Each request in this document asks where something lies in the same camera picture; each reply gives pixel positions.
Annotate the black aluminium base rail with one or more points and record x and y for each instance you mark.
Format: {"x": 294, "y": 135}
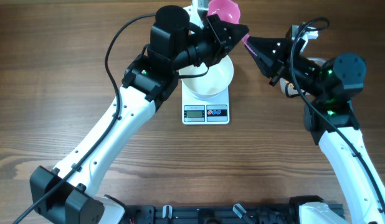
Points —
{"x": 148, "y": 214}

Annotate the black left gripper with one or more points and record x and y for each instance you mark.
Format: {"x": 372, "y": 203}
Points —
{"x": 218, "y": 32}

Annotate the white round bowl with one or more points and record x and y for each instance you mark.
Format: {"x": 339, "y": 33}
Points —
{"x": 217, "y": 78}

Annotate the white digital kitchen scale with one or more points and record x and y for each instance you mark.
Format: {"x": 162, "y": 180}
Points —
{"x": 214, "y": 110}

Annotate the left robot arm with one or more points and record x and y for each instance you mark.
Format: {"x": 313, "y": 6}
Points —
{"x": 68, "y": 192}

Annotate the pile of yellow soybeans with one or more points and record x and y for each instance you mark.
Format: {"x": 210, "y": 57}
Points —
{"x": 289, "y": 88}

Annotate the pink plastic scoop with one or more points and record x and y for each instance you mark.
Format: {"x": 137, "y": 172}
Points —
{"x": 223, "y": 11}

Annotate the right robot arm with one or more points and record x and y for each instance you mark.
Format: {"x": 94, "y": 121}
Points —
{"x": 330, "y": 117}

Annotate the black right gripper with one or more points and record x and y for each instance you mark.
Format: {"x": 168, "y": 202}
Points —
{"x": 279, "y": 56}

